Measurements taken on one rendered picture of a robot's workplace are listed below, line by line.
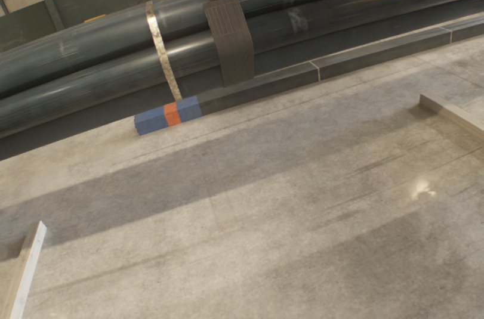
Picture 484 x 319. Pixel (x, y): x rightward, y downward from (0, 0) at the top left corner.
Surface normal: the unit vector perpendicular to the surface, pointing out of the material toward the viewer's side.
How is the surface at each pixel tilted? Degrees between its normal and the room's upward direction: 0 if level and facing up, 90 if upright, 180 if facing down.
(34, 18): 90
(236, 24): 60
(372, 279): 0
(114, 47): 101
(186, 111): 90
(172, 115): 90
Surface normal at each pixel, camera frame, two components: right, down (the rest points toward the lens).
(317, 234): -0.22, -0.82
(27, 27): 0.24, 0.48
